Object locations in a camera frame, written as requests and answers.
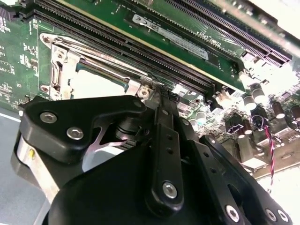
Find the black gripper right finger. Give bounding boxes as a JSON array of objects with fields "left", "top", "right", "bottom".
[{"left": 169, "top": 92, "right": 294, "bottom": 225}]

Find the silver CPU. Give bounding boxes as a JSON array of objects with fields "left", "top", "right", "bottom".
[{"left": 70, "top": 67, "right": 128, "bottom": 99}]

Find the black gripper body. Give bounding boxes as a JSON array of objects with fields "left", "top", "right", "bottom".
[{"left": 43, "top": 143, "right": 221, "bottom": 225}]

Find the metal socket cover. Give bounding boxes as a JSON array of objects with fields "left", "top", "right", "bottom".
[{"left": 39, "top": 32, "right": 155, "bottom": 100}]

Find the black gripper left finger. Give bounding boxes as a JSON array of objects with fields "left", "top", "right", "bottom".
[{"left": 18, "top": 85, "right": 185, "bottom": 216}]

